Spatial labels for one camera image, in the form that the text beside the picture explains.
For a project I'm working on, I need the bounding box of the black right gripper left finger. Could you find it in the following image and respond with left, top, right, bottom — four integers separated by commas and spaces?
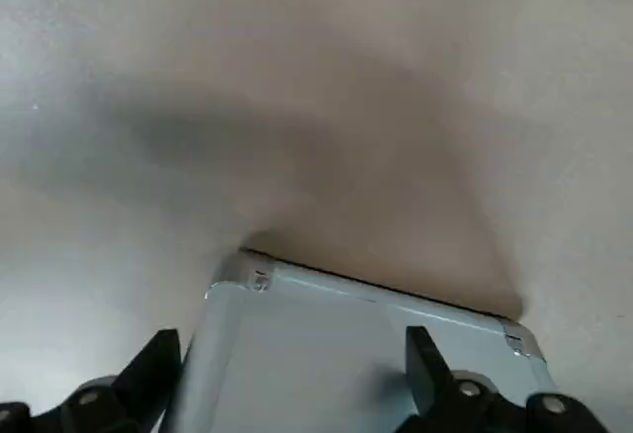
0, 328, 183, 433

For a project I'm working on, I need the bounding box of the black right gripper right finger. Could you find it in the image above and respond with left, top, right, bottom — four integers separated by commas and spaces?
395, 326, 604, 433

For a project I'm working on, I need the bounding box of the silver aluminium first-aid case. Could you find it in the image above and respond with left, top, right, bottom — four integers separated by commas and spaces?
162, 247, 558, 433

